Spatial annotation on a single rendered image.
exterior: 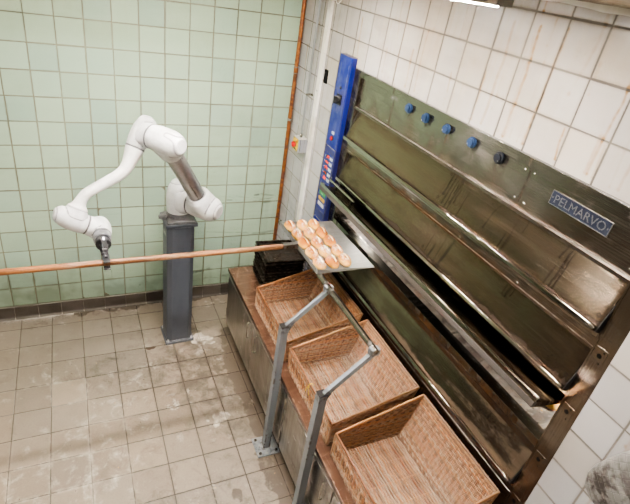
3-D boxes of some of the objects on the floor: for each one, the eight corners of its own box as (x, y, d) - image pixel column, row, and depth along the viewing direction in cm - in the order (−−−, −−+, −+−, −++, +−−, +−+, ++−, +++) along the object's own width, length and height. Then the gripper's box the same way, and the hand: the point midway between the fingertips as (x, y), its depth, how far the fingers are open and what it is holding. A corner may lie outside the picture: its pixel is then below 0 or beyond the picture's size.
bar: (265, 359, 367) (284, 219, 308) (339, 516, 271) (387, 357, 212) (224, 366, 354) (235, 222, 295) (286, 534, 258) (322, 370, 199)
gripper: (109, 226, 250) (114, 251, 232) (111, 253, 258) (116, 278, 240) (93, 227, 247) (97, 252, 229) (96, 254, 255) (99, 280, 237)
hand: (106, 262), depth 237 cm, fingers closed on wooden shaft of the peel, 3 cm apart
